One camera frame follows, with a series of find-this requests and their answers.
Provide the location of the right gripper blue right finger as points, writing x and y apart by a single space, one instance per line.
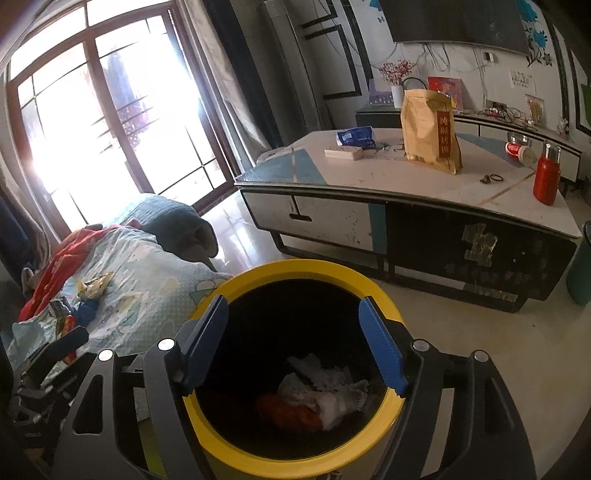
386 352

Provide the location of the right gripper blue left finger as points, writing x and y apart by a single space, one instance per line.
201 345

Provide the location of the colourful candy tube red cap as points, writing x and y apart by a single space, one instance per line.
63 313

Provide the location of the white crumpled tissue trash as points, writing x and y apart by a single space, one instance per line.
331 392

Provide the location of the yellow rimmed trash bin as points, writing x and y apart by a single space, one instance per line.
292 308

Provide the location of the light blue cartoon bedsheet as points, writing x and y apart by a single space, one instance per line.
151 294

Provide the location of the red floral blanket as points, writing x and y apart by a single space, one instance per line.
69 257

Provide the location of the blue crumpled wrapper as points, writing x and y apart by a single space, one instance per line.
86 312

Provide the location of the red wrapper in bin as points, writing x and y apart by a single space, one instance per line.
294 417

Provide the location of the teal quilted cushion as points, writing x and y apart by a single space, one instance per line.
177 227

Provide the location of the yellow crumpled wrapper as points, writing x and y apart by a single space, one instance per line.
93 288

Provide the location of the coffee table with drawers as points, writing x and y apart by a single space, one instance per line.
479 236

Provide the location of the white flat box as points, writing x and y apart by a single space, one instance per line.
352 153

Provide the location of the blue tissue pack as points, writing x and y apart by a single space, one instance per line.
362 137

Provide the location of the beige curtain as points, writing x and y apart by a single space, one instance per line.
246 140

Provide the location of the teal round bin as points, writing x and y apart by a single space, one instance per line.
579 276

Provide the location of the tan paper bag red label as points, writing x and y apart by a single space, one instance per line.
429 132

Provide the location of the red thermos bottle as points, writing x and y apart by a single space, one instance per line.
548 174

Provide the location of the red white can lying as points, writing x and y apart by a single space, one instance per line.
523 153

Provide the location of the black white tv cabinet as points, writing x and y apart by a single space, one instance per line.
387 116

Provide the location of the steel bowl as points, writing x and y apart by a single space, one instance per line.
518 138

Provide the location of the red picture card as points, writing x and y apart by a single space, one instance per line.
451 87

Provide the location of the brown framed glass door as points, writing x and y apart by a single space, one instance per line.
106 104

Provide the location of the white vase red flowers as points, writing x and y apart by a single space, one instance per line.
395 73

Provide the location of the grey standing air conditioner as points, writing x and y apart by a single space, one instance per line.
302 106

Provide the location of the wall mounted black television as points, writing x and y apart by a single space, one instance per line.
490 23

